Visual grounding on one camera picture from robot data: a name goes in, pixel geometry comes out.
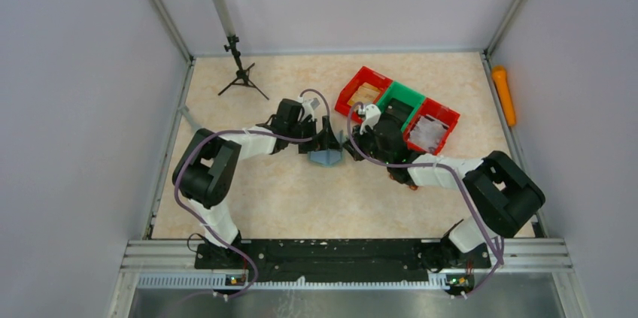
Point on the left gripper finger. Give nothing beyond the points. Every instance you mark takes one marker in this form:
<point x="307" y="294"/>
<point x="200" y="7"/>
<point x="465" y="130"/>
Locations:
<point x="315" y="145"/>
<point x="329" y="141"/>

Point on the small grey tool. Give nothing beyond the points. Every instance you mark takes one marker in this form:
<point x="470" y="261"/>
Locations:
<point x="186" y="114"/>

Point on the red bin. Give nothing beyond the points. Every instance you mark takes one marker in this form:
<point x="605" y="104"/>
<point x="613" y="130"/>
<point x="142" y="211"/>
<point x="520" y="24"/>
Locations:
<point x="434" y="110"/>
<point x="364" y="75"/>

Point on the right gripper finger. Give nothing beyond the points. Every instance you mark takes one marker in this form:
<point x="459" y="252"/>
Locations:
<point x="371" y="150"/>
<point x="352" y="143"/>

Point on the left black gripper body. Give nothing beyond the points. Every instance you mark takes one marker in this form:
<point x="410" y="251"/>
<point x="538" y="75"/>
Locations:
<point x="326" y="133"/>

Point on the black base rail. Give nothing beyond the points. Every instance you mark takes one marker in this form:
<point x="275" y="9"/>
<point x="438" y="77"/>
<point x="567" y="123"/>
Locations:
<point x="341" y="260"/>

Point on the green bin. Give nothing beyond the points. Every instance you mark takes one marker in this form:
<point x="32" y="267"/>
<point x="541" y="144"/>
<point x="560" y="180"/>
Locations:
<point x="403" y="93"/>

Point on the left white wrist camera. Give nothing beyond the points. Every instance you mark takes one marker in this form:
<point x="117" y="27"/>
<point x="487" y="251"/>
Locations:
<point x="309" y="106"/>

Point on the yellow toy car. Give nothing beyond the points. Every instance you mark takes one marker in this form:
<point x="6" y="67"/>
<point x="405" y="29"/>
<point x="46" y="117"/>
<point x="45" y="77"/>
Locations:
<point x="402" y="176"/>

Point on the black tripod with grey tube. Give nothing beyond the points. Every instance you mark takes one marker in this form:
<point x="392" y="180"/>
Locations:
<point x="242" y="74"/>

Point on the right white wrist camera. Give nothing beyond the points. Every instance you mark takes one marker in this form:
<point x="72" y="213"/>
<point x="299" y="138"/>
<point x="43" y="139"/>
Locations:
<point x="370" y="115"/>

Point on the wooden blocks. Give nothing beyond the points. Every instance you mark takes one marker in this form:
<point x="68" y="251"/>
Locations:
<point x="365" y="93"/>

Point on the orange flashlight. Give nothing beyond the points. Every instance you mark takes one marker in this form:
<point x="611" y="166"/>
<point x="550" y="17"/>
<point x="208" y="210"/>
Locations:
<point x="500" y="79"/>

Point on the clear plastic bags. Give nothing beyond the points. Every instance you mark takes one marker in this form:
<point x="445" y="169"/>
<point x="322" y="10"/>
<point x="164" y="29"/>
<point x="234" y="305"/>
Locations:
<point x="427" y="134"/>

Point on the black item in green bin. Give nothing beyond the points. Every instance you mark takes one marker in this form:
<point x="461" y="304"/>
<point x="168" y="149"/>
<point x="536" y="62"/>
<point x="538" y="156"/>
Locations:
<point x="399" y="110"/>

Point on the near red bin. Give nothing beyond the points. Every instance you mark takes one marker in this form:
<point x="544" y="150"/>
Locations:
<point x="434" y="110"/>

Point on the green card holder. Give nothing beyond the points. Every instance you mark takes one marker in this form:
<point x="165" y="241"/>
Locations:
<point x="328" y="158"/>

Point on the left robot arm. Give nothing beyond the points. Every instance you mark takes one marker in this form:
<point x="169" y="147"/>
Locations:
<point x="204" y="174"/>

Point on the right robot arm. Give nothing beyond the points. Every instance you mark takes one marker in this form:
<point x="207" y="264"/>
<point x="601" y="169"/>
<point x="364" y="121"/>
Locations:
<point x="500" y="197"/>

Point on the far red bin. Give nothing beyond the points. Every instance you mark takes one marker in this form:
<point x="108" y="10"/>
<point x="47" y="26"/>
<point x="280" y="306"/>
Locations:
<point x="364" y="75"/>

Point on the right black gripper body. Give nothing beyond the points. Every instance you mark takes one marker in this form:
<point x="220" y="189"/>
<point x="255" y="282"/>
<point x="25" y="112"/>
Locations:
<point x="363" y="140"/>

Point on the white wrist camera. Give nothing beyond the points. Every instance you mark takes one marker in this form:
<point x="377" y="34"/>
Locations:
<point x="370" y="115"/>
<point x="309" y="106"/>

